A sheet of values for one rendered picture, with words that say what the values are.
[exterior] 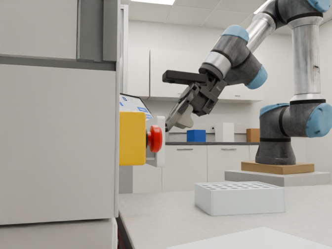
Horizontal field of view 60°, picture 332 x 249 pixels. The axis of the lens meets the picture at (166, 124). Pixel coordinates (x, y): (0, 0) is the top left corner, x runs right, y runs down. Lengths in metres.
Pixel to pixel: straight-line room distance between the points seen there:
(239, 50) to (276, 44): 4.69
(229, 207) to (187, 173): 3.39
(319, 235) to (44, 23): 0.37
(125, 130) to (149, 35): 4.39
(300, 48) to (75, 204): 0.98
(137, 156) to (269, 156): 0.83
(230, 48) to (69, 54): 0.60
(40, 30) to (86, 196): 0.15
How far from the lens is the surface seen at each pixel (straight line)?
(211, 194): 0.45
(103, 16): 0.30
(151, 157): 0.62
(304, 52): 1.12
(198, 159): 3.88
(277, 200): 0.50
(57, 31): 0.29
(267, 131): 1.17
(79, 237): 0.28
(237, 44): 0.85
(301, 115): 1.09
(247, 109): 5.00
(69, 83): 0.28
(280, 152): 1.17
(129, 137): 0.38
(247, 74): 0.89
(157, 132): 0.40
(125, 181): 1.77
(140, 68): 4.19
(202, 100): 0.78
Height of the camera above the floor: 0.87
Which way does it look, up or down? 4 degrees up
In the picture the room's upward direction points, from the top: straight up
